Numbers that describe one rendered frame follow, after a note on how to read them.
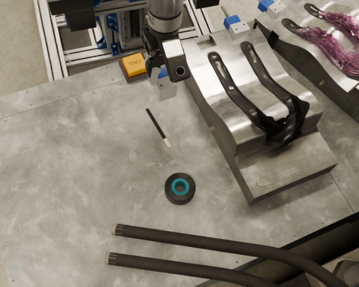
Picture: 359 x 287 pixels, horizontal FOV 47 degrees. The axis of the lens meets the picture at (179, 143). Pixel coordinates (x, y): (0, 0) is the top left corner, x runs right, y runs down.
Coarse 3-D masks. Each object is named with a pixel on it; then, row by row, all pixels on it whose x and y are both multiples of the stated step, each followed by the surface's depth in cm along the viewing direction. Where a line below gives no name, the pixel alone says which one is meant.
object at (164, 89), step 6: (162, 72) 110; (162, 78) 108; (168, 78) 108; (156, 84) 107; (162, 84) 107; (168, 84) 107; (174, 84) 107; (156, 90) 109; (162, 90) 106; (168, 90) 107; (174, 90) 109; (162, 96) 109; (168, 96) 110; (174, 96) 112
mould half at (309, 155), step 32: (224, 32) 124; (256, 32) 125; (192, 64) 118; (224, 96) 114; (256, 96) 113; (224, 128) 108; (256, 128) 105; (256, 160) 109; (288, 160) 110; (320, 160) 110; (256, 192) 105
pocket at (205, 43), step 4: (200, 40) 124; (204, 40) 124; (208, 40) 125; (212, 40) 124; (200, 44) 125; (204, 44) 125; (208, 44) 125; (212, 44) 125; (216, 44) 122; (200, 48) 124; (204, 48) 124
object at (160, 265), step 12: (108, 252) 100; (108, 264) 100; (120, 264) 98; (132, 264) 98; (144, 264) 97; (156, 264) 97; (168, 264) 97; (180, 264) 96; (192, 264) 96; (192, 276) 96; (204, 276) 95; (216, 276) 94
